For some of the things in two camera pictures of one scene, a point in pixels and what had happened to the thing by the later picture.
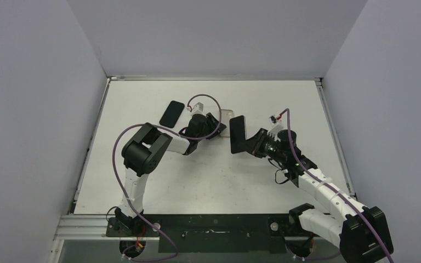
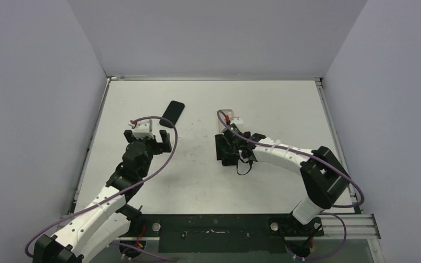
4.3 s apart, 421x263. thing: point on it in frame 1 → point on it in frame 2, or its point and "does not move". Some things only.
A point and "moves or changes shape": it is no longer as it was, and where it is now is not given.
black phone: [237, 133] moves or changes shape
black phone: [171, 114] does not move
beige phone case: [226, 114] does not move
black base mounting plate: [212, 233] does not move
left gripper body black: [210, 127] → [155, 147]
